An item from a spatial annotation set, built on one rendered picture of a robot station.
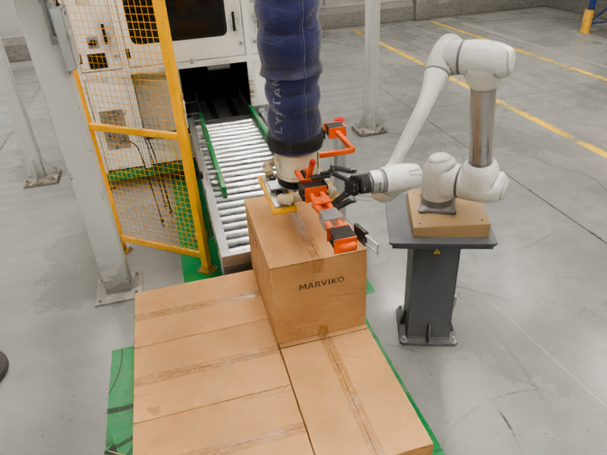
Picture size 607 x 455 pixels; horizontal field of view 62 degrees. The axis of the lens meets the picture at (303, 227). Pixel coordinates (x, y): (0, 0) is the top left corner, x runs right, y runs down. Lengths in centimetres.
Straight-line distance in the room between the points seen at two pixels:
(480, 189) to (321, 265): 84
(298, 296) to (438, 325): 112
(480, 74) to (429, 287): 117
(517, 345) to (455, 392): 52
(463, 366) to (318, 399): 114
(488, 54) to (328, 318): 122
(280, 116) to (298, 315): 81
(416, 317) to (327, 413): 111
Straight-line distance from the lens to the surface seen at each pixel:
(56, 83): 306
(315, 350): 218
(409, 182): 194
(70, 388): 311
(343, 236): 156
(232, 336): 229
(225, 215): 320
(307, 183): 190
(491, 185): 243
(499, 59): 212
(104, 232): 338
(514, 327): 324
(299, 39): 185
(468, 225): 251
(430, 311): 290
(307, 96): 192
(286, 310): 211
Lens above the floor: 209
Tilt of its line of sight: 31 degrees down
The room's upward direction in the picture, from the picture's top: 3 degrees counter-clockwise
